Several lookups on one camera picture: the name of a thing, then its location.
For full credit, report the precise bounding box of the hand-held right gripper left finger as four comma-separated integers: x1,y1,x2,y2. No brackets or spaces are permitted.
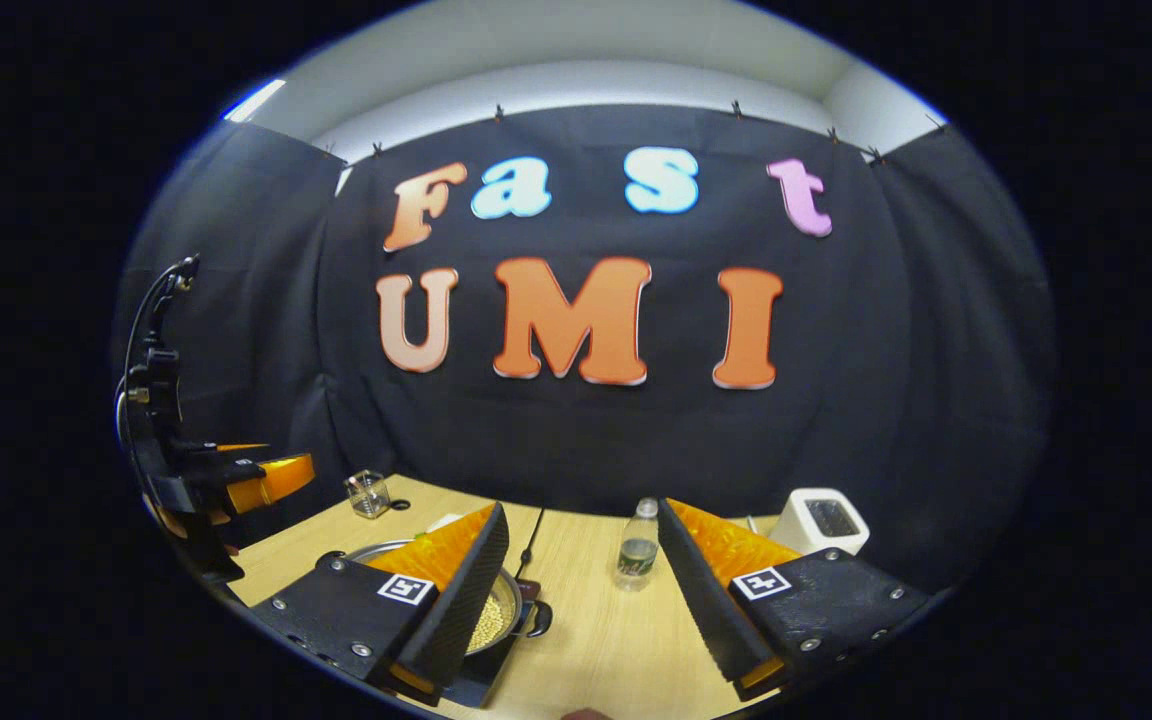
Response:
251,502,512,706

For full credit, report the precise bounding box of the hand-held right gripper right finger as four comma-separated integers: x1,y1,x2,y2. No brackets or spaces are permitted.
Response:
658,497,937,704

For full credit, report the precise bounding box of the pile of yellow soybeans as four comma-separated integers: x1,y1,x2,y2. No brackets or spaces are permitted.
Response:
466,592,516,652

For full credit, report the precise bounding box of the stainless steel pot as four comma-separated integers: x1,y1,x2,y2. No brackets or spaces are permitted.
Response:
344,539,554,658

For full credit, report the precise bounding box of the clear plastic water bottle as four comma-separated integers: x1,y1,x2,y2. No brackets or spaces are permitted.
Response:
615,498,660,592

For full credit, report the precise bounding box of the clear glass cup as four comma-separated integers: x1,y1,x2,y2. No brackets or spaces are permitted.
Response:
344,470,393,519

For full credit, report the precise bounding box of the white tabletop appliance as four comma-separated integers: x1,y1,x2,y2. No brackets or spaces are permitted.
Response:
767,488,871,557

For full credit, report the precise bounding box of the small ceiling light panel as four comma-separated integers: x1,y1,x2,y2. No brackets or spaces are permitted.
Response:
224,78,287,123

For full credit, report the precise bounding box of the row of black cloth clips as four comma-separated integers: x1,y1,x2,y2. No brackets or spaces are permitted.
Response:
321,98,949,163

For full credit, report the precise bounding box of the black cable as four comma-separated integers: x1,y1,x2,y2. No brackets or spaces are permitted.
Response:
516,508,547,583

